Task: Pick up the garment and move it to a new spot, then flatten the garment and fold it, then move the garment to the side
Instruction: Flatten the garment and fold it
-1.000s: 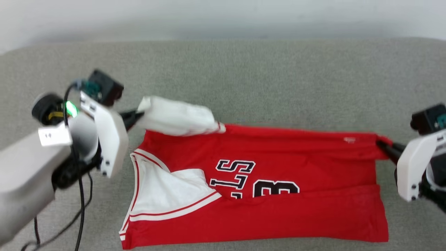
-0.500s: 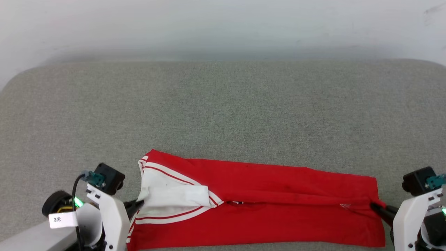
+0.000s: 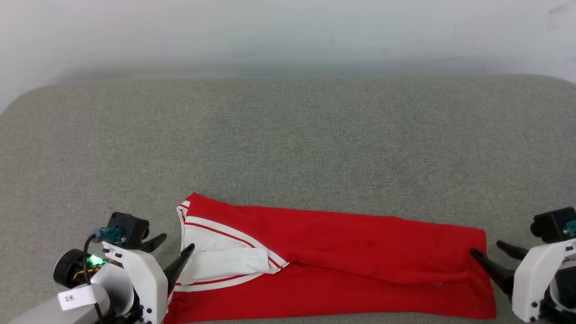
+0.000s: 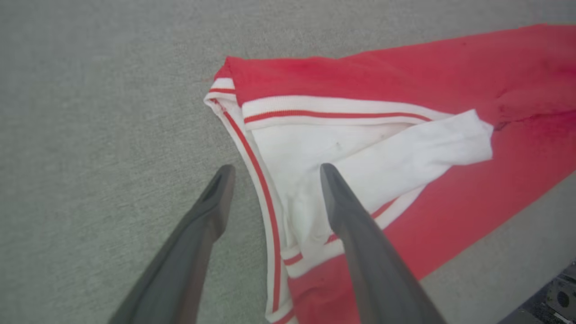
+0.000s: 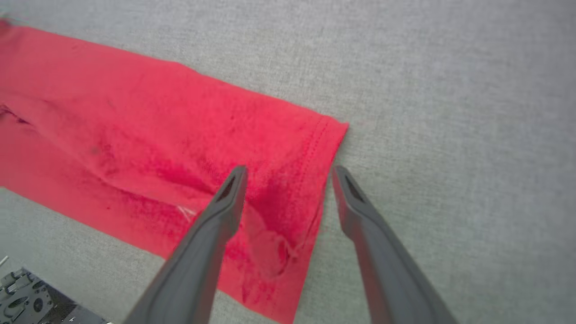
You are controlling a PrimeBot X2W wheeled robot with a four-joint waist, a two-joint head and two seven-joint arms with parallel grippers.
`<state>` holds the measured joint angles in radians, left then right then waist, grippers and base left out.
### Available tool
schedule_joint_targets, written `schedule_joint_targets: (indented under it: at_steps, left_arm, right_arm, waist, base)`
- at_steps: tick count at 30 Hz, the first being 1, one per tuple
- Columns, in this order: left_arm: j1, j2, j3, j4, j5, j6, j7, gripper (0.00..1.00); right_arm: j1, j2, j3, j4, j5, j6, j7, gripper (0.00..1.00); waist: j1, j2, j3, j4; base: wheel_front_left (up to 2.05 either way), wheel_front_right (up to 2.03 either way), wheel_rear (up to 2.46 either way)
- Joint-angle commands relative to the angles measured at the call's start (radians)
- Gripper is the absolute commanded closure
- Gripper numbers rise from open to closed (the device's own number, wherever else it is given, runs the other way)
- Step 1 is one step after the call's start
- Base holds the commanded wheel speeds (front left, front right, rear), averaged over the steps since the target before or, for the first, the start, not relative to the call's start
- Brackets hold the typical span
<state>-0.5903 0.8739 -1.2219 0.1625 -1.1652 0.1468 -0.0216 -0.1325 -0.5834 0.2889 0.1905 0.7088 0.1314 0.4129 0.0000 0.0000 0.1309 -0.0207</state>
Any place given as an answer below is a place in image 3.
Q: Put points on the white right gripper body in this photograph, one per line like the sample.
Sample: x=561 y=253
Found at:
x=537 y=279

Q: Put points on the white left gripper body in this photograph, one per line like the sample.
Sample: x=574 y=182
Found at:
x=144 y=279

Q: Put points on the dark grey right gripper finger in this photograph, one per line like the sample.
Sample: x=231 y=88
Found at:
x=492 y=268
x=513 y=250

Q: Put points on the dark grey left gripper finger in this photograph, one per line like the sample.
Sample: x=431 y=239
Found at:
x=178 y=268
x=152 y=243

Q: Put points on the red and white trousers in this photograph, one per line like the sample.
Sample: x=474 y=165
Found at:
x=351 y=265

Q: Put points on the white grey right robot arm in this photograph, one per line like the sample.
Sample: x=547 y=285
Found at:
x=562 y=297

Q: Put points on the white paper label tag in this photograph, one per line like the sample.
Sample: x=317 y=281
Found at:
x=76 y=297

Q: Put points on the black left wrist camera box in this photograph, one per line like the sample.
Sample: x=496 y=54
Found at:
x=128 y=228

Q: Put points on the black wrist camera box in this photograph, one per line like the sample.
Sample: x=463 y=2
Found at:
x=551 y=225
x=128 y=228

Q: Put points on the teal left camera connector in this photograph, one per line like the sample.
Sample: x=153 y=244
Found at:
x=111 y=234

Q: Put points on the teal camera connector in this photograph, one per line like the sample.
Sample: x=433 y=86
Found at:
x=111 y=234
x=571 y=228

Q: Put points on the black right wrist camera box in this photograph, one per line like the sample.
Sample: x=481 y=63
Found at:
x=551 y=225

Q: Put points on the teal right camera connector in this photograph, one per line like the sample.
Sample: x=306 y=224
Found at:
x=571 y=228

